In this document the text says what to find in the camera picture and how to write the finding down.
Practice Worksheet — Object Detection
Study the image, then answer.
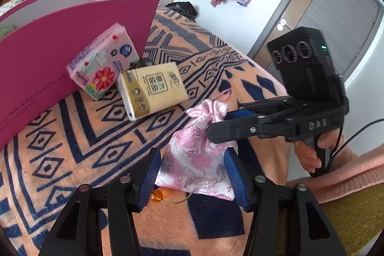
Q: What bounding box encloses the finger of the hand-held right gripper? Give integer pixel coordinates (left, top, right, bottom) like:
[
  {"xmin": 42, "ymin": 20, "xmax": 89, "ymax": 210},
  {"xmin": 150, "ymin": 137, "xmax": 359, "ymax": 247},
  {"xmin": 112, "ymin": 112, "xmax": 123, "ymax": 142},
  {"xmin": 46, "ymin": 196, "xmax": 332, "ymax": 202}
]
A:
[
  {"xmin": 225, "ymin": 95, "xmax": 293, "ymax": 121},
  {"xmin": 207, "ymin": 115, "xmax": 297, "ymax": 143}
]

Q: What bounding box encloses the black tissue pack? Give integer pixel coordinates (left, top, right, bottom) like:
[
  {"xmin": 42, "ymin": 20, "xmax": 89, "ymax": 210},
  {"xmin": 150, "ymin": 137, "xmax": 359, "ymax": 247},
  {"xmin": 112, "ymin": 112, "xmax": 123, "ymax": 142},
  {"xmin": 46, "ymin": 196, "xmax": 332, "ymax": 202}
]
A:
[{"xmin": 132, "ymin": 57, "xmax": 156, "ymax": 68}]

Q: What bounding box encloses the pink floral tissue pack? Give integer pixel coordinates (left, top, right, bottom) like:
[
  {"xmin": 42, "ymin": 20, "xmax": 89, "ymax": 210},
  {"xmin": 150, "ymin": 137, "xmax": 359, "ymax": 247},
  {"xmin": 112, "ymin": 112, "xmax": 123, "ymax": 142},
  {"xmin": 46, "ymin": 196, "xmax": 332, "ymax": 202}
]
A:
[{"xmin": 66, "ymin": 23, "xmax": 140, "ymax": 101}]

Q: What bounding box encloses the pile of dark clothes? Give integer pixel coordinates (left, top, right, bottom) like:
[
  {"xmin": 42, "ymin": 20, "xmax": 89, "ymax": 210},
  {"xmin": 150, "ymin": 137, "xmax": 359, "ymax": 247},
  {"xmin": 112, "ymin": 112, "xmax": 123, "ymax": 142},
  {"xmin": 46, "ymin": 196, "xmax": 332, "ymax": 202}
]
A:
[{"xmin": 165, "ymin": 1, "xmax": 198, "ymax": 19}]

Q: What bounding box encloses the pink cardboard box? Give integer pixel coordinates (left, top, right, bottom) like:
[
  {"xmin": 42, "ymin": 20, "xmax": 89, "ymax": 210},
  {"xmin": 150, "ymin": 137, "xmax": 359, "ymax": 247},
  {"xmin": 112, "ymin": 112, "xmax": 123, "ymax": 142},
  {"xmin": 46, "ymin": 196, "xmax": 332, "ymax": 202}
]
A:
[{"xmin": 0, "ymin": 0, "xmax": 160, "ymax": 151}]

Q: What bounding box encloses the person's right forearm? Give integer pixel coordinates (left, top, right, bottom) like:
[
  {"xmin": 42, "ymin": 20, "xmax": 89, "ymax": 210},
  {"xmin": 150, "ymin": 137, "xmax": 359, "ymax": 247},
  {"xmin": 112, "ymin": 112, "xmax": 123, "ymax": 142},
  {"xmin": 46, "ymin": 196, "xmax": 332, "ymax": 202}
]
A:
[{"xmin": 286, "ymin": 142, "xmax": 384, "ymax": 205}]

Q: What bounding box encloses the white dotted pillow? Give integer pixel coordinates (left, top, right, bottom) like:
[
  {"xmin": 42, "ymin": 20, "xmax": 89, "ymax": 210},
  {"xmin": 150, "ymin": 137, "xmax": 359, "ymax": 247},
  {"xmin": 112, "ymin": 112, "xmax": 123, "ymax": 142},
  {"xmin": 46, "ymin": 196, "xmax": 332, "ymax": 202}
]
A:
[{"xmin": 0, "ymin": 0, "xmax": 26, "ymax": 15}]

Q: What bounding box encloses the black cable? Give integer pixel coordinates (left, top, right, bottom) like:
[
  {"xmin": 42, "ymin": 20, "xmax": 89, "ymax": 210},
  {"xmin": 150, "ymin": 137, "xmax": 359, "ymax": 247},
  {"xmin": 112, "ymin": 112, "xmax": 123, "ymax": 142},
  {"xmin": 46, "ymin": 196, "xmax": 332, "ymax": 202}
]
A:
[{"xmin": 330, "ymin": 119, "xmax": 384, "ymax": 167}]

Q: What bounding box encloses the pink brocade drawstring pouch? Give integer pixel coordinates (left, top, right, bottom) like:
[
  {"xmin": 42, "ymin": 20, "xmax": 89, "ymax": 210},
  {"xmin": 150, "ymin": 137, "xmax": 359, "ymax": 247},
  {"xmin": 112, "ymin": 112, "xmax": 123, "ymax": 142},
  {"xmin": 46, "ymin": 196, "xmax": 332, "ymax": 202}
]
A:
[{"xmin": 150, "ymin": 88, "xmax": 239, "ymax": 204}]

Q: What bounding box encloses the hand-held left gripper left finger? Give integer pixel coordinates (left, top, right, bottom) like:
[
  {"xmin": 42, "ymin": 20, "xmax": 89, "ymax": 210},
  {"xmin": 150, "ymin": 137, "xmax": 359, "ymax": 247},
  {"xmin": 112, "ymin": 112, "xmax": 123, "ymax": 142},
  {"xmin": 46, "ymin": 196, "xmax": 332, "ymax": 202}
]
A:
[{"xmin": 39, "ymin": 148, "xmax": 162, "ymax": 256}]

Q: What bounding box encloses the person's yellow garment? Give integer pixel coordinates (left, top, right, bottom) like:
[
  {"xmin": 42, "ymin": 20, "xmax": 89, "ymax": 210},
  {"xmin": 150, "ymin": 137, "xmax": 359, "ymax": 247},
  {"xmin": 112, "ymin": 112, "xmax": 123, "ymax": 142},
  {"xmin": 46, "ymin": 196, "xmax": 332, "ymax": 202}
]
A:
[{"xmin": 318, "ymin": 181, "xmax": 384, "ymax": 256}]

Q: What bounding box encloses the person's right hand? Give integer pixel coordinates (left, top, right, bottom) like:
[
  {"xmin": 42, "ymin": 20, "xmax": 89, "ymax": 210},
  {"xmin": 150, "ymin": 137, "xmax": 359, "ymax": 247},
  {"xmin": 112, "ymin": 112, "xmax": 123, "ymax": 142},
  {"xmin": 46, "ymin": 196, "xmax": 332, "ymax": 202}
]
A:
[{"xmin": 292, "ymin": 132, "xmax": 341, "ymax": 172}]

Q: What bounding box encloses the yellow tissue pack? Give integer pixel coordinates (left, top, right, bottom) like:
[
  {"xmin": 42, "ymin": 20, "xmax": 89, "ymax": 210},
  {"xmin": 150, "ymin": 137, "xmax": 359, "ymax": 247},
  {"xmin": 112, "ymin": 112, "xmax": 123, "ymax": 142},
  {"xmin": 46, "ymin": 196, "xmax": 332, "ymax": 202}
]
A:
[{"xmin": 116, "ymin": 62, "xmax": 189, "ymax": 121}]

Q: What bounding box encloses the orange patterned blanket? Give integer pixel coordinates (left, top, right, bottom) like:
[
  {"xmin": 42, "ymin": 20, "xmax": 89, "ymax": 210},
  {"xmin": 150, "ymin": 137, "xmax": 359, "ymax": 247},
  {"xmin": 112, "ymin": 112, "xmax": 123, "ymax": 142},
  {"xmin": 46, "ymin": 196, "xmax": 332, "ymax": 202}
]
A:
[{"xmin": 0, "ymin": 6, "xmax": 288, "ymax": 256}]

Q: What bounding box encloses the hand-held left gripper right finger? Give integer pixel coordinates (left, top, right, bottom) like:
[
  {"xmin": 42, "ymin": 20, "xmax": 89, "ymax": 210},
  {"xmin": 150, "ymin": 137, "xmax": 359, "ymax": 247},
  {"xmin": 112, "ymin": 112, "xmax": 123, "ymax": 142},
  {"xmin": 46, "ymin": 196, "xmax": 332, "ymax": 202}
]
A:
[{"xmin": 223, "ymin": 148, "xmax": 345, "ymax": 256}]

